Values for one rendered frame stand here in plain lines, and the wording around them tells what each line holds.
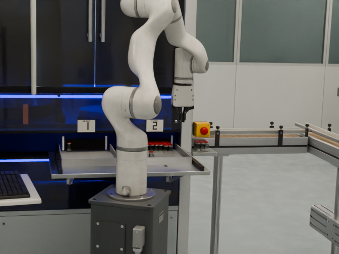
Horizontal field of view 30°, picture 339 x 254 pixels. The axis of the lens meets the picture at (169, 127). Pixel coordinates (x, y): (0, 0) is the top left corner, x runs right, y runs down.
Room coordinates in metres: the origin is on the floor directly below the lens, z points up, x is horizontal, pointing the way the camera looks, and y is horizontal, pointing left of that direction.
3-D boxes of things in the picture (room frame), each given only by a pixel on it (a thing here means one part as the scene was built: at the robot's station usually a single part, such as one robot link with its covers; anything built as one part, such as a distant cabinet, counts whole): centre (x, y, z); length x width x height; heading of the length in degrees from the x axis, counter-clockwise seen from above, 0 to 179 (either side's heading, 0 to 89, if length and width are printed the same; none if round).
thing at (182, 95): (2.85, -0.06, 1.21); 0.10 x 0.08 x 0.11; 102
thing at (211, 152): (3.24, -0.17, 0.87); 0.14 x 0.13 x 0.02; 13
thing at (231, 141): (3.39, -0.41, 0.92); 0.69 x 0.16 x 0.16; 103
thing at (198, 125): (3.19, -0.16, 0.99); 0.08 x 0.07 x 0.07; 13
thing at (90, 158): (2.95, 0.39, 0.90); 0.34 x 0.26 x 0.04; 13
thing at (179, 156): (3.02, 0.06, 0.90); 0.34 x 0.26 x 0.04; 13
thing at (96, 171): (2.92, 0.20, 0.87); 0.70 x 0.48 x 0.02; 103
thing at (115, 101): (2.41, 0.17, 1.16); 0.19 x 0.12 x 0.24; 67
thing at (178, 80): (2.85, -0.06, 1.27); 0.09 x 0.08 x 0.03; 102
